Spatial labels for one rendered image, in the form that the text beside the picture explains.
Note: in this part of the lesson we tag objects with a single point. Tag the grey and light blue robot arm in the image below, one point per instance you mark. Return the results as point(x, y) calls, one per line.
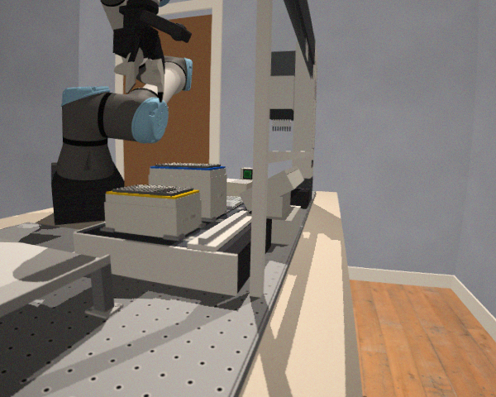
point(91, 115)

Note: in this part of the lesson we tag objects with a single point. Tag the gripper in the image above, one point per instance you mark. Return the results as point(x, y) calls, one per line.
point(137, 41)

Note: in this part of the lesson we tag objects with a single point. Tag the grey tip rack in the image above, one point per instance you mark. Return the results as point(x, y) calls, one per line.
point(153, 210)

